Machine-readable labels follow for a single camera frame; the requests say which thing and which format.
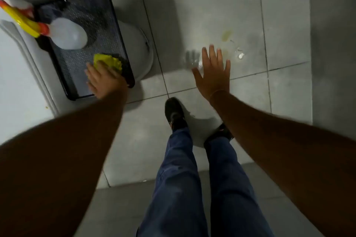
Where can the person's left hand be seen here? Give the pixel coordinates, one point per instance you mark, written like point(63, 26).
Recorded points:
point(104, 82)

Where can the person's right hand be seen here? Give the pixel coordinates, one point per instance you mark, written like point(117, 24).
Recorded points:
point(212, 80)

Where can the yellow sponge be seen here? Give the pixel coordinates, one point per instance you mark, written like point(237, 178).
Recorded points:
point(107, 60)

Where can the person's right forearm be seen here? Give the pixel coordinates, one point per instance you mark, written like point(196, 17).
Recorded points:
point(292, 156)

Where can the person's left forearm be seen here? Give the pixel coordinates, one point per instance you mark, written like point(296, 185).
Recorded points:
point(55, 161)

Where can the person's left black shoe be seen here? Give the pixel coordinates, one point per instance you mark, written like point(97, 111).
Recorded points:
point(173, 111)

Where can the person's black shoe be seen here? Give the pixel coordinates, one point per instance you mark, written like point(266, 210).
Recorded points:
point(173, 111)
point(221, 132)

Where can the person's right black shoe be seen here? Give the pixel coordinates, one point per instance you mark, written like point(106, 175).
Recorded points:
point(221, 132)

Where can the person's left leg blue jeans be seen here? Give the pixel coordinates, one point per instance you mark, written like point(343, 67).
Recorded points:
point(175, 189)

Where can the person's leg blue jeans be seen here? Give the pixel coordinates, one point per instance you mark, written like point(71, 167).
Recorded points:
point(233, 195)
point(175, 189)

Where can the person's right leg blue jeans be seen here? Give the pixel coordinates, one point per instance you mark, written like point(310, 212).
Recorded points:
point(233, 195)

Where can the white toilet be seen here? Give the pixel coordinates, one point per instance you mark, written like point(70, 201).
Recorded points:
point(137, 48)

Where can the white spray bottle yellow trigger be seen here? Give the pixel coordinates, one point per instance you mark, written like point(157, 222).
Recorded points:
point(66, 34)

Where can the black textured tray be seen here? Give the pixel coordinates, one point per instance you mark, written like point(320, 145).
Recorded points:
point(91, 20)

